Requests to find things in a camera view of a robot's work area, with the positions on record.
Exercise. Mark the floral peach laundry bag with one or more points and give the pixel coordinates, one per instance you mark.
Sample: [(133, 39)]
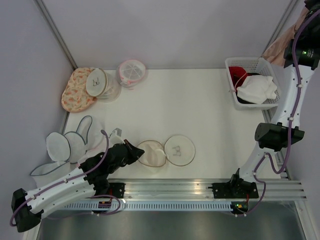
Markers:
[(75, 98)]

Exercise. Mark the white bra in basket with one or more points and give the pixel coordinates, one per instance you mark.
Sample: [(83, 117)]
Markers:
[(268, 88)]

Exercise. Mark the pink trimmed mesh laundry bag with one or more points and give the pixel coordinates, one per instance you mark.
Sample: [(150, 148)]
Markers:
[(130, 73)]

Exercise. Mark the white slotted cable duct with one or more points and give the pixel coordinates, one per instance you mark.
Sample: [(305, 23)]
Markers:
[(93, 205)]

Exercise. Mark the red garment in basket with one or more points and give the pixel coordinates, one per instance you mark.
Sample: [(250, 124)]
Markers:
[(238, 75)]

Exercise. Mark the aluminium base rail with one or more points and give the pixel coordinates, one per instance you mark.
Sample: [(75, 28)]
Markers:
[(199, 189)]

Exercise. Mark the beige round mesh laundry bag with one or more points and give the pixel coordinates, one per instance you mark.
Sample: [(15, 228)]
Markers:
[(178, 150)]

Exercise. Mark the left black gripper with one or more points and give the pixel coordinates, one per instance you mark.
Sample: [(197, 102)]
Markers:
[(135, 152)]

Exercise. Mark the white plastic basket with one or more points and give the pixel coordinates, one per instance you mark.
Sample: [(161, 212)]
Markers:
[(253, 65)]

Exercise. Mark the pink lace bra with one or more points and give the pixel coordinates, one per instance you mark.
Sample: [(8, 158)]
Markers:
[(274, 54)]

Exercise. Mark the beige cylindrical mesh laundry bag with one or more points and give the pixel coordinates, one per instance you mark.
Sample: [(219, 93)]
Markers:
[(102, 85)]

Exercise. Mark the white grey-trimmed mesh laundry bag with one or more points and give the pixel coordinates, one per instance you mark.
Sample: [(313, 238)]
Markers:
[(66, 150)]

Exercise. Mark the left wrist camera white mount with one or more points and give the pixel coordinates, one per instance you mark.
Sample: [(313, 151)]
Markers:
[(116, 136)]

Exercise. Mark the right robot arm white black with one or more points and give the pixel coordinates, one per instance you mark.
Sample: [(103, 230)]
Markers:
[(274, 139)]

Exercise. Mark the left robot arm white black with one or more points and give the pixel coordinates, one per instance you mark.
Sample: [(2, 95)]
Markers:
[(88, 180)]

